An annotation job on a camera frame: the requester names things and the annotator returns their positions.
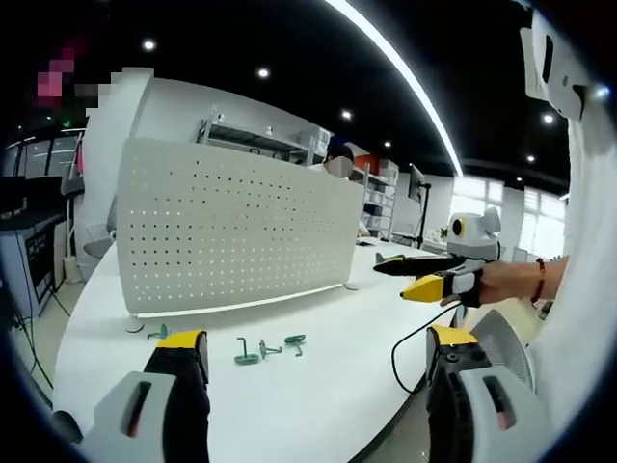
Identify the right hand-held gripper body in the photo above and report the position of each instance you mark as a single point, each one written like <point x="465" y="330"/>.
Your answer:
<point x="474" y="236"/>

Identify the person's white shirt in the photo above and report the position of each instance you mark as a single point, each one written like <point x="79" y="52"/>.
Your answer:
<point x="588" y="241"/>

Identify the person's right hand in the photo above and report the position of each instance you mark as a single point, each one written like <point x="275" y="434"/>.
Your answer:
<point x="506" y="284"/>

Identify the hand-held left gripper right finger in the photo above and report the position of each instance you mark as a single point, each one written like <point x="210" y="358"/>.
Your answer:
<point x="463" y="386"/>

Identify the dark equipment desk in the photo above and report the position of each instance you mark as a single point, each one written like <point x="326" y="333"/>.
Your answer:
<point x="29" y="236"/>

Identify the long ceiling light strip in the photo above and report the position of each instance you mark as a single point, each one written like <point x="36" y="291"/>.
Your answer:
<point x="410" y="72"/>

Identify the white metal storage shelf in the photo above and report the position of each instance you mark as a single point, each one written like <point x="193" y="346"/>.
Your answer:
<point x="250" y="140"/>

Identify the white mesh chair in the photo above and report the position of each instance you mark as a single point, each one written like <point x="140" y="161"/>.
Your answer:
<point x="508" y="347"/>

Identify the green hook assembly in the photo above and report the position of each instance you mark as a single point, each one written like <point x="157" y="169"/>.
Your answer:
<point x="159" y="333"/>
<point x="295" y="340"/>
<point x="245" y="356"/>

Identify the white perforated mounting plate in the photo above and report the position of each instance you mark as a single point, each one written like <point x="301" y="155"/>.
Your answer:
<point x="231" y="226"/>

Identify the storage shelf with white bins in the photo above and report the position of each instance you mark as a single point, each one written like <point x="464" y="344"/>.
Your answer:
<point x="381" y="198"/>

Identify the white chest-worn device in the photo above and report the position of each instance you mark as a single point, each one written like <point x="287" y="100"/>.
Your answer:
<point x="549" y="62"/>

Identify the monitor on black stand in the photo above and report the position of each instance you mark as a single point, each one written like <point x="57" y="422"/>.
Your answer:
<point x="417" y="183"/>

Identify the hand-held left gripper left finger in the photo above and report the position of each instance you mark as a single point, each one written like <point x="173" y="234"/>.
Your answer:
<point x="159" y="386"/>

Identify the small metal hook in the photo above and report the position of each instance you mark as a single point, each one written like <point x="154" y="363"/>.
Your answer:
<point x="266" y="349"/>

